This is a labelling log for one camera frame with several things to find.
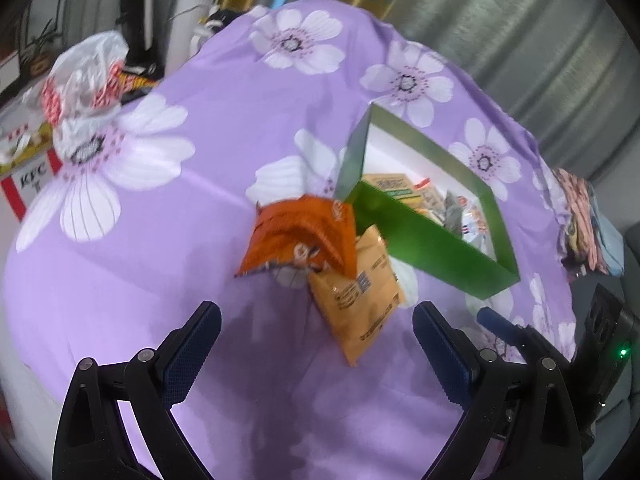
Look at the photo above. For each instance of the tan orange snack packet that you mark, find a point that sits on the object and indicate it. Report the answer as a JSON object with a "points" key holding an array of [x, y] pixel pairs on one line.
{"points": [[360, 305]]}

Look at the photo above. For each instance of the black white cloth bundle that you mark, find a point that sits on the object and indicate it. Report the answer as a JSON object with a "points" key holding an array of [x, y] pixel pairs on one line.
{"points": [[217, 17]]}

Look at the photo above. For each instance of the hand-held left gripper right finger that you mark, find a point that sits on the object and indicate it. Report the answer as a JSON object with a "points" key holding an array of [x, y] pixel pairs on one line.
{"points": [[442, 355]]}

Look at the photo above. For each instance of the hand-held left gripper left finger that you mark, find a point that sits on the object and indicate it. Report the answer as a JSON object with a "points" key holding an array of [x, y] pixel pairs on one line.
{"points": [[192, 350]]}

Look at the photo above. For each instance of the white plastic bag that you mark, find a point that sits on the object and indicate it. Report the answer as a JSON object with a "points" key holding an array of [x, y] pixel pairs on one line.
{"points": [[85, 75]]}

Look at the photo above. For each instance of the potted green plant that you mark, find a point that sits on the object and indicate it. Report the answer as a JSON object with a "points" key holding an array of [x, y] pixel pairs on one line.
{"points": [[42, 42]]}

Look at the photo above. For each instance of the gold packets inside box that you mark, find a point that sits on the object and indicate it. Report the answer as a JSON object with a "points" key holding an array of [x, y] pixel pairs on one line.
{"points": [[392, 185]]}

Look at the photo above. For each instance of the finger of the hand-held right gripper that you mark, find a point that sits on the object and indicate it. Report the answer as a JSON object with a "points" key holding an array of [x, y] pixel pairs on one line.
{"points": [[495, 322]]}

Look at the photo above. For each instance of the black upright vacuum cleaner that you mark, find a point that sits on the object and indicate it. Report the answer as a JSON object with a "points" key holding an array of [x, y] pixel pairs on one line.
{"points": [[137, 10]]}

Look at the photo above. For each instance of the purple floral bed sheet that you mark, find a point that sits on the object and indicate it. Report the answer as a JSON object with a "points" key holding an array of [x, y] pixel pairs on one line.
{"points": [[225, 110]]}

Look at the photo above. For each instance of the white tower appliance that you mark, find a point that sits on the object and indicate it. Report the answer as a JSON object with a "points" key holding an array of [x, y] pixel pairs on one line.
{"points": [[182, 15]]}

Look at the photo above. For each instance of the KFC cardboard box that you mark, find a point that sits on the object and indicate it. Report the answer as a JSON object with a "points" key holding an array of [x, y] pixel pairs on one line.
{"points": [[25, 175]]}

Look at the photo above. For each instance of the pile of patterned clothes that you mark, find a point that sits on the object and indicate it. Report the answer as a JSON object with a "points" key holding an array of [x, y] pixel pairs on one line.
{"points": [[580, 220]]}

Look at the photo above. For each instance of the cream red-edged snack packet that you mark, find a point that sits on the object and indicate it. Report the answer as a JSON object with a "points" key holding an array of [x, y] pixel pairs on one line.
{"points": [[430, 200]]}

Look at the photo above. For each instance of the white blue snack packet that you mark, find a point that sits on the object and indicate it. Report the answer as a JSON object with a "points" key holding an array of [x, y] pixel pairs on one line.
{"points": [[472, 225]]}

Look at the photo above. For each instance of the green cardboard box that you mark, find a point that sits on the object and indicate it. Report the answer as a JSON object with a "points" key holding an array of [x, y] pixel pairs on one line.
{"points": [[430, 255]]}

